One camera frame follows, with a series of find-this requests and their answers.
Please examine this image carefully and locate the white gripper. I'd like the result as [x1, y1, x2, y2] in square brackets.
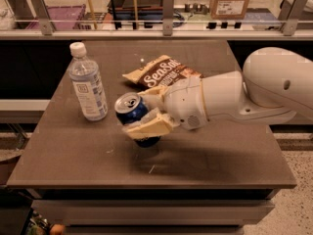
[122, 76, 207, 140]

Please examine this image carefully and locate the blue pepsi can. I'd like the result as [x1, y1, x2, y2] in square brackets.
[113, 91, 161, 149]

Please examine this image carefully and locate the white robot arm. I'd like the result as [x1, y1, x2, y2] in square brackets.
[123, 47, 313, 140]

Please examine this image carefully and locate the brown sea salt chips bag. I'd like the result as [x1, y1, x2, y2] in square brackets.
[123, 55, 202, 88]

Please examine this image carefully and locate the clear plastic water bottle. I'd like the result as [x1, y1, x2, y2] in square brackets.
[68, 42, 108, 121]

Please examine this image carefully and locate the brown table with drawers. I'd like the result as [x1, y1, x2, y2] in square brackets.
[6, 38, 297, 235]

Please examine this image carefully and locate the purple plastic crate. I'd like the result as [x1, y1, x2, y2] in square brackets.
[25, 3, 88, 30]

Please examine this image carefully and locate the cardboard box with label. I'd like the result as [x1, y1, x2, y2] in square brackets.
[209, 0, 249, 20]

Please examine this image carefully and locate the metal railing post centre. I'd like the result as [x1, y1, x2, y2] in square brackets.
[162, 0, 174, 36]

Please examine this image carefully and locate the metal railing post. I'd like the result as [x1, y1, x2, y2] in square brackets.
[280, 0, 308, 36]
[30, 0, 55, 35]
[162, 0, 174, 36]

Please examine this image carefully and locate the metal railing post left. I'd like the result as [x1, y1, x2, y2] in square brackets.
[30, 0, 55, 35]

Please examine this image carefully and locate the metal railing post right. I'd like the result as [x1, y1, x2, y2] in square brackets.
[280, 0, 308, 36]

